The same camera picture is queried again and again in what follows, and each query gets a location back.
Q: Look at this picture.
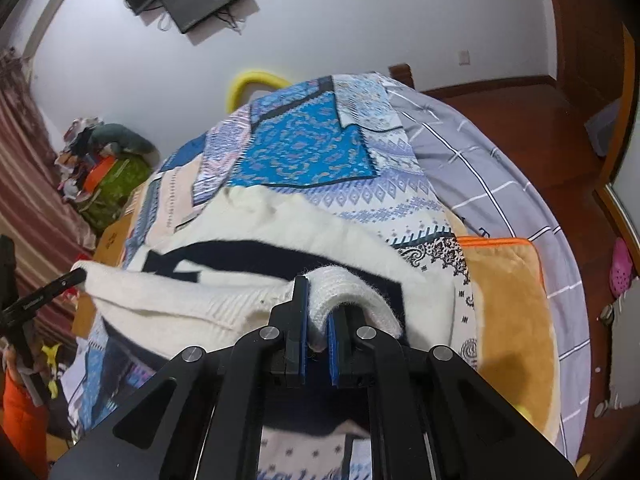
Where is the pink clog shoe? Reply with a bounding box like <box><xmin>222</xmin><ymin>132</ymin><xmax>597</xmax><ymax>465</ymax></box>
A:
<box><xmin>608</xmin><ymin>237</ymin><xmax>635</xmax><ymax>299</ymax></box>

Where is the yellow plastic item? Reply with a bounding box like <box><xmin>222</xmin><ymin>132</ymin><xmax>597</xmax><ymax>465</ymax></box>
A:
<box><xmin>41</xmin><ymin>342</ymin><xmax>60</xmax><ymax>398</ymax></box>

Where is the yellow foam tube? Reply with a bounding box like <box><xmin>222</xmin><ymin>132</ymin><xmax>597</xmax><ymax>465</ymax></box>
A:
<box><xmin>226</xmin><ymin>67</ymin><xmax>293</xmax><ymax>113</ymax></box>

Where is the orange box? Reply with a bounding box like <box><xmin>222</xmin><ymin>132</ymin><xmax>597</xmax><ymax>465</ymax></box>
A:
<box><xmin>82</xmin><ymin>155</ymin><xmax>119</xmax><ymax>194</ymax></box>

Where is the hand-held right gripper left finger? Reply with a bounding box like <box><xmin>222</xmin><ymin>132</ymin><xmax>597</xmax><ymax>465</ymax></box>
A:
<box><xmin>50</xmin><ymin>275</ymin><xmax>311</xmax><ymax>480</ymax></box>

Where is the wooden bed post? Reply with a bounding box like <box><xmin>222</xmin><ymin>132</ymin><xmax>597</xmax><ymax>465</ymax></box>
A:
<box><xmin>388</xmin><ymin>63</ymin><xmax>416</xmax><ymax>92</ymax></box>

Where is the brown wooden wardrobe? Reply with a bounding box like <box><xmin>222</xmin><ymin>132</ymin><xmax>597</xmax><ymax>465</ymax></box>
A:
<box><xmin>542</xmin><ymin>0</ymin><xmax>637</xmax><ymax>162</ymax></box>

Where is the white and navy knit sweater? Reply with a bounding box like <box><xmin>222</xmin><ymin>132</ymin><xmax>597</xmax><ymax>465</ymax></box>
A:
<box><xmin>72</xmin><ymin>185</ymin><xmax>473</xmax><ymax>441</ymax></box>

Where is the green patterned bag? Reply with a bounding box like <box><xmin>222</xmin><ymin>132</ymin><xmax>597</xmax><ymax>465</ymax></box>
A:
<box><xmin>80</xmin><ymin>154</ymin><xmax>157</xmax><ymax>242</ymax></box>

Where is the colourful toy pile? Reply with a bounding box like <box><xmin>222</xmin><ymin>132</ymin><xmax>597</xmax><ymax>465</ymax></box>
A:
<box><xmin>56</xmin><ymin>116</ymin><xmax>107</xmax><ymax>202</ymax></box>

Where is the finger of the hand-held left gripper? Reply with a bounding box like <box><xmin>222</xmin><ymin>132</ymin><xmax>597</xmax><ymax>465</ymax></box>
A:
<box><xmin>0</xmin><ymin>269</ymin><xmax>87</xmax><ymax>331</ymax></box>

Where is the grey checked bedsheet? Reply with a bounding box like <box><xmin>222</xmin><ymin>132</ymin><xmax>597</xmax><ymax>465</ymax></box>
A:
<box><xmin>385</xmin><ymin>72</ymin><xmax>594</xmax><ymax>472</ymax></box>

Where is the grey plush toy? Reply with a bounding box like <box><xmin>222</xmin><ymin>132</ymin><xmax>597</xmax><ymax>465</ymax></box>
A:
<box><xmin>92</xmin><ymin>122</ymin><xmax>157</xmax><ymax>157</ymax></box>

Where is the blue patchwork printed blanket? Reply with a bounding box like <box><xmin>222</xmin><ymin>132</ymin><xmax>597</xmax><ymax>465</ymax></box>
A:
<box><xmin>50</xmin><ymin>74</ymin><xmax>476</xmax><ymax>480</ymax></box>

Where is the brown wooden board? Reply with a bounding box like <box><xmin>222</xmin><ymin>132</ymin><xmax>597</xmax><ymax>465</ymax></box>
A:
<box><xmin>72</xmin><ymin>190</ymin><xmax>151</xmax><ymax>342</ymax></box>

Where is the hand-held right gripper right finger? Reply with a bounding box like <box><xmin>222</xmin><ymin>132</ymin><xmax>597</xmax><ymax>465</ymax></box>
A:
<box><xmin>326</xmin><ymin>304</ymin><xmax>577</xmax><ymax>480</ymax></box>

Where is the striped pink curtain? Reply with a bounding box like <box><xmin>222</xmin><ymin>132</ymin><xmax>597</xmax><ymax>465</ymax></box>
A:
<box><xmin>0</xmin><ymin>47</ymin><xmax>101</xmax><ymax>342</ymax></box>

